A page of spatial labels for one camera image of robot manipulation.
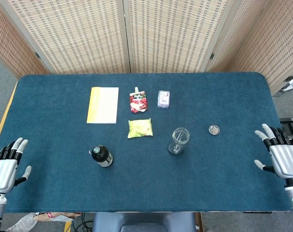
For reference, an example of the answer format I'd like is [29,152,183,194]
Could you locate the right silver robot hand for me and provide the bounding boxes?
[254,123,293,181]

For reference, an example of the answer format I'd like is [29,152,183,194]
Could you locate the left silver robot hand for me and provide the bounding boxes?
[0,137,32,194]

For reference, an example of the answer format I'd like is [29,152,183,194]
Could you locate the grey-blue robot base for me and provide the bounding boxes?
[92,212,197,232]

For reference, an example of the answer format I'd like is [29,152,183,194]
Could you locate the dark glass bottle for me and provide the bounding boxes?
[88,145,114,168]

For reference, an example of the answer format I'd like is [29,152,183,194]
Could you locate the tall clear glass cup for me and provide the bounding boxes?
[167,127,191,155]

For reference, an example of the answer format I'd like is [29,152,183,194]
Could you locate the black equipment case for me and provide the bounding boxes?
[279,117,293,135]

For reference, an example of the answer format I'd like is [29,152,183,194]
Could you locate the blue table cloth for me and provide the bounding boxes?
[0,72,293,214]

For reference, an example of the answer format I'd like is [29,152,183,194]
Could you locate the woven bamboo screen panel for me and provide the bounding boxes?
[205,0,293,95]
[0,0,132,74]
[0,0,50,79]
[123,0,234,74]

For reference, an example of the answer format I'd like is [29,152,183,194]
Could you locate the yellow and white notebook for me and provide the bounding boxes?
[86,87,119,124]

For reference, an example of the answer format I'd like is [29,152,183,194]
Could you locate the small blue white packet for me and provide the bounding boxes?
[156,90,171,109]

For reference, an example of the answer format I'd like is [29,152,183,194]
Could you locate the yellow-green snack packet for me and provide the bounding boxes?
[127,117,153,139]

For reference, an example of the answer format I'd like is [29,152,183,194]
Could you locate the red drink pouch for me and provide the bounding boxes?
[129,87,148,113]

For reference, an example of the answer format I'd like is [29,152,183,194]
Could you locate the black floor cables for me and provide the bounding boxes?
[72,212,95,232]

